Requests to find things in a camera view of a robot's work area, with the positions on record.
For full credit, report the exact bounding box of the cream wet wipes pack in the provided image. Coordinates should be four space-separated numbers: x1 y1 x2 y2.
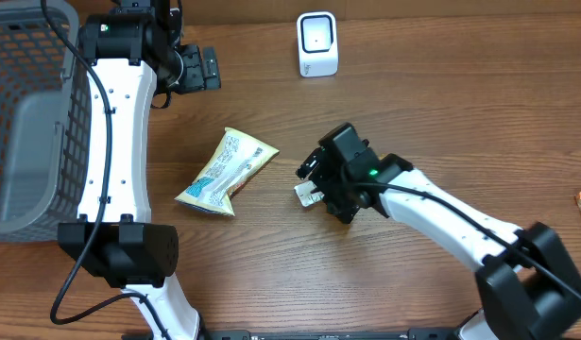
175 127 279 216

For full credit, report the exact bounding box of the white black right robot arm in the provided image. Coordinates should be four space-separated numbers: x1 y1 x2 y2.
296 146 581 339

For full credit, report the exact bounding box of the dark grey plastic basket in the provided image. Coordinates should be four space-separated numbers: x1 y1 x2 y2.
0 1 91 242

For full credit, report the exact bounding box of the white tube gold cap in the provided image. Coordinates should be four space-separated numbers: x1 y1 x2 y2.
294 180 324 208

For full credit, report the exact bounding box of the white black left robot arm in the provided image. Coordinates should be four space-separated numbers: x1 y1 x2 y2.
57 0 220 340

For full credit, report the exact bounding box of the white barcode scanner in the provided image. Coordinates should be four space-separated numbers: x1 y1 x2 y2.
296 11 339 77

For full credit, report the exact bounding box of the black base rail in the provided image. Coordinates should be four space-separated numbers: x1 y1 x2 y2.
201 328 458 340

